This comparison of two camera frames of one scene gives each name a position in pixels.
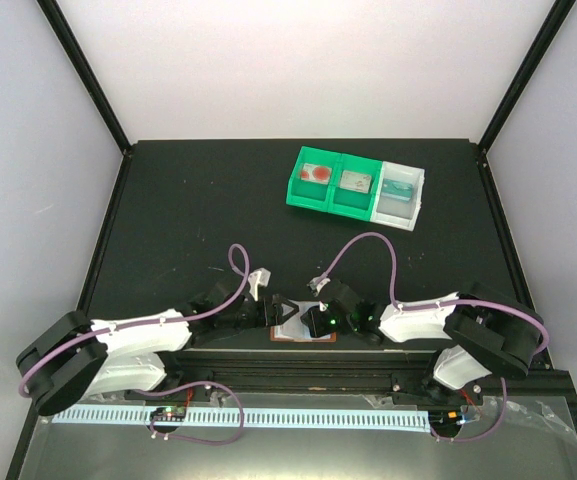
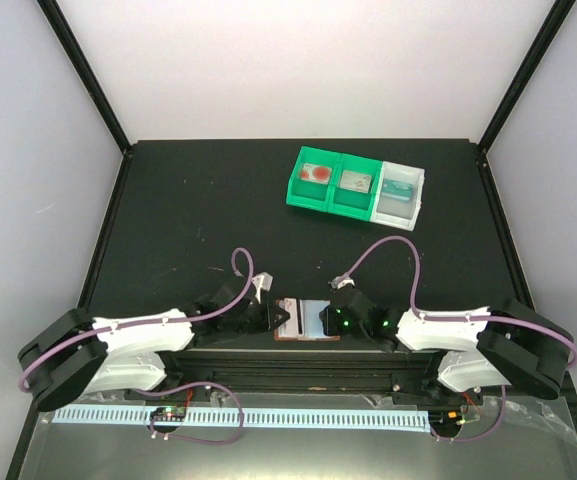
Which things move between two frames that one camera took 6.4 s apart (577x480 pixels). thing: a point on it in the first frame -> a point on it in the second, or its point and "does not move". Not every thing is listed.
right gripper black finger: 310,315 -> 323,315
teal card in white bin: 396,190 does not move
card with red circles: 316,173 does not move
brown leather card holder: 295,329 does not move
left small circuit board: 169,414 does not move
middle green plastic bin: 350,202 does not move
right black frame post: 555,22 does not move
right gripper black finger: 314,331 -> 328,327
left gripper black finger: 291,304 -> 279,312
